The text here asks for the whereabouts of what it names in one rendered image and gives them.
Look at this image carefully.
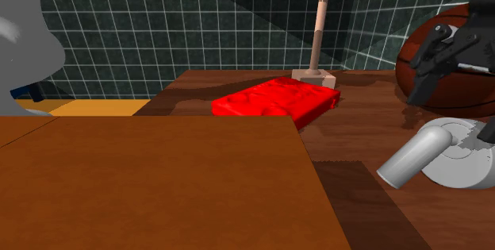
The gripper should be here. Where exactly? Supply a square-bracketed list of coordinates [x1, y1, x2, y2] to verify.
[406, 0, 495, 106]

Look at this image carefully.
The brown robot stand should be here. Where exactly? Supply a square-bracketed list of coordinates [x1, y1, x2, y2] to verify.
[0, 115, 351, 250]

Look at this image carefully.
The lamp with orange shade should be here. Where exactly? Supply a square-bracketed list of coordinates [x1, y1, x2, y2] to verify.
[282, 0, 355, 90]

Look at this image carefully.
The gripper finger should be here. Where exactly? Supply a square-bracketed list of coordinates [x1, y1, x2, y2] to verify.
[477, 117, 495, 143]

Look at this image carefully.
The brown wooden table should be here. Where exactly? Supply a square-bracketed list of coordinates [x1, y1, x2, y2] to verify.
[132, 69, 495, 250]

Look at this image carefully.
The red flat book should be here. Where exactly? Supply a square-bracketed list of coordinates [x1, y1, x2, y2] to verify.
[210, 76, 342, 131]

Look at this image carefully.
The brown basketball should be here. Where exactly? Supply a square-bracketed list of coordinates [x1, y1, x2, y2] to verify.
[395, 3, 495, 118]

